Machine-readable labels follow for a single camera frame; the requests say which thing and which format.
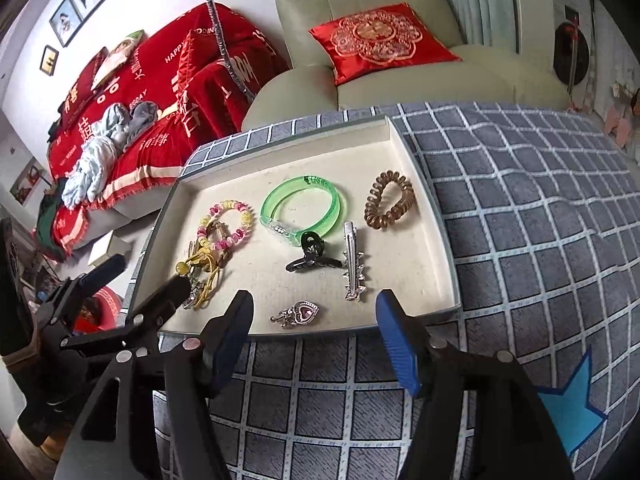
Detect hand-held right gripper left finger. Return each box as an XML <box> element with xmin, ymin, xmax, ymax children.
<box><xmin>52</xmin><ymin>290</ymin><xmax>256</xmax><ymax>480</ymax></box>

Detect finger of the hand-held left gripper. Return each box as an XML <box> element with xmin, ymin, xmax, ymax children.
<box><xmin>40</xmin><ymin>254</ymin><xmax>126</xmax><ymax>322</ymax></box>
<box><xmin>60</xmin><ymin>275</ymin><xmax>193</xmax><ymax>352</ymax></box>

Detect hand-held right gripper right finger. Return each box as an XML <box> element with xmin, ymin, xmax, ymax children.
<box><xmin>375</xmin><ymin>289</ymin><xmax>576</xmax><ymax>480</ymax></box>

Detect silver rhinestone hair clip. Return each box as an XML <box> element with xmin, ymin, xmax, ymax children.
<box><xmin>182</xmin><ymin>282</ymin><xmax>205</xmax><ymax>310</ymax></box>

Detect yellow hair tie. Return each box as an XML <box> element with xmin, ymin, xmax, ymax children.
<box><xmin>175</xmin><ymin>245</ymin><xmax>226</xmax><ymax>308</ymax></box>

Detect beige jewelry tray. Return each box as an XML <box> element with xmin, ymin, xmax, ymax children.
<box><xmin>122</xmin><ymin>115</ymin><xmax>462</xmax><ymax>337</ymax></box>

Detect silver heart brooch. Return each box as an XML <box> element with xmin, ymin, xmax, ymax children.
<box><xmin>270</xmin><ymin>300</ymin><xmax>319</xmax><ymax>330</ymax></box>

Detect long silver hair clip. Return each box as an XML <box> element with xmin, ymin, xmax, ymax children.
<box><xmin>341</xmin><ymin>221</ymin><xmax>370</xmax><ymax>302</ymax></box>

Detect pink yellow beaded bracelet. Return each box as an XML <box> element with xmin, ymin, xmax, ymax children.
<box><xmin>197</xmin><ymin>200</ymin><xmax>254</xmax><ymax>252</ymax></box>

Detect black hair claw clip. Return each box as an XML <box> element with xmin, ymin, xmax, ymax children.
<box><xmin>285</xmin><ymin>231</ymin><xmax>343</xmax><ymax>273</ymax></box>

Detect green translucent bangle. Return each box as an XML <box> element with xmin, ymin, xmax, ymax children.
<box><xmin>260</xmin><ymin>174</ymin><xmax>346</xmax><ymax>247</ymax></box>

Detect white box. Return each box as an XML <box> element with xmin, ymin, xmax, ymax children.
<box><xmin>90</xmin><ymin>232</ymin><xmax>133</xmax><ymax>268</ymax></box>

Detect red round container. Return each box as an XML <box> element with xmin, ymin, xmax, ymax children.
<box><xmin>75</xmin><ymin>287</ymin><xmax>121</xmax><ymax>333</ymax></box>

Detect dark green cloth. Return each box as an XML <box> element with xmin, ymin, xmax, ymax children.
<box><xmin>35</xmin><ymin>192</ymin><xmax>66</xmax><ymax>256</ymax></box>

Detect pale blue clothes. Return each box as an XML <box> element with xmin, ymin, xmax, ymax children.
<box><xmin>62</xmin><ymin>101</ymin><xmax>160</xmax><ymax>208</ymax></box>

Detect grey checked blanket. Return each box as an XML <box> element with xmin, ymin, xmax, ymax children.
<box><xmin>132</xmin><ymin>101</ymin><xmax>640</xmax><ymax>480</ymax></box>

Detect blue star patch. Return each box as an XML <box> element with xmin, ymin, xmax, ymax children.
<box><xmin>537</xmin><ymin>345</ymin><xmax>610</xmax><ymax>458</ymax></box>

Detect red velvet pillow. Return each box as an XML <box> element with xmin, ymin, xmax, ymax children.
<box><xmin>192</xmin><ymin>57</ymin><xmax>291</xmax><ymax>136</ymax></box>

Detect red printed blanket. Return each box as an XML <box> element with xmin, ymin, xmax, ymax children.
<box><xmin>34</xmin><ymin>2</ymin><xmax>293</xmax><ymax>261</ymax></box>

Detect printed photo pillow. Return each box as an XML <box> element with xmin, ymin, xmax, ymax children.
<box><xmin>92</xmin><ymin>30</ymin><xmax>146</xmax><ymax>88</ymax></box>

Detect small black framed picture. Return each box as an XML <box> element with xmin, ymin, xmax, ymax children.
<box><xmin>40</xmin><ymin>45</ymin><xmax>60</xmax><ymax>77</ymax></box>

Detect red embroidered cushion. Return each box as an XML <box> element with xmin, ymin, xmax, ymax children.
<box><xmin>308</xmin><ymin>2</ymin><xmax>461</xmax><ymax>86</ymax></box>

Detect pink fabric item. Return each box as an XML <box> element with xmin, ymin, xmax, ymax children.
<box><xmin>602</xmin><ymin>105</ymin><xmax>636</xmax><ymax>148</ymax></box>

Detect white washing machine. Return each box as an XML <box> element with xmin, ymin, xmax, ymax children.
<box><xmin>552</xmin><ymin>0</ymin><xmax>596</xmax><ymax>101</ymax></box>

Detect pale blue curtain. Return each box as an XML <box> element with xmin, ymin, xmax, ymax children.
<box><xmin>420</xmin><ymin>0</ymin><xmax>516</xmax><ymax>51</ymax></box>

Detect brown beaded bracelet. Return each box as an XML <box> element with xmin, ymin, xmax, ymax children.
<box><xmin>205</xmin><ymin>220</ymin><xmax>236</xmax><ymax>266</ymax></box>

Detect unframed wall photo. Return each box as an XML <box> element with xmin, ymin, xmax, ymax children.
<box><xmin>10</xmin><ymin>157</ymin><xmax>46</xmax><ymax>206</ymax></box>

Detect brown spiral hair tie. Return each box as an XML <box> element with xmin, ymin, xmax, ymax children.
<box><xmin>364</xmin><ymin>171</ymin><xmax>416</xmax><ymax>231</ymax></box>

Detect braided grey cable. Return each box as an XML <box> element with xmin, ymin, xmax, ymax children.
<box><xmin>197</xmin><ymin>0</ymin><xmax>256</xmax><ymax>101</ymax></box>

